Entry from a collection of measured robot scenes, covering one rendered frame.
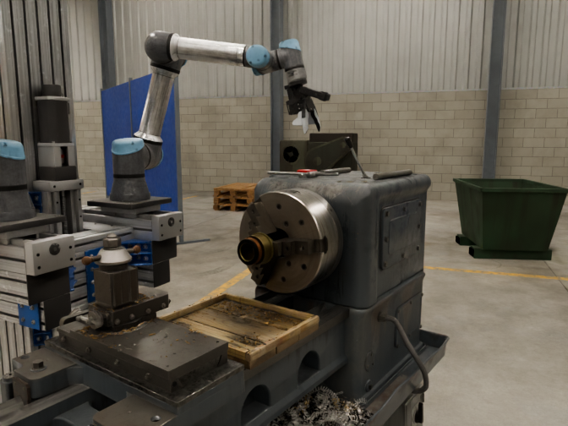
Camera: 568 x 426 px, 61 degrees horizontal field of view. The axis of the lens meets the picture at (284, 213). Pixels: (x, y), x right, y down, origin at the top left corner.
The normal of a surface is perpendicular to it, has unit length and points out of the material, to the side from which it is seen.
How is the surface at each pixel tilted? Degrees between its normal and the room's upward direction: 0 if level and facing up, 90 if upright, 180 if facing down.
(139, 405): 0
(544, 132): 90
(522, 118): 90
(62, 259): 90
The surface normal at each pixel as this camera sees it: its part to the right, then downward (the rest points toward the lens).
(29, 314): -0.45, 0.14
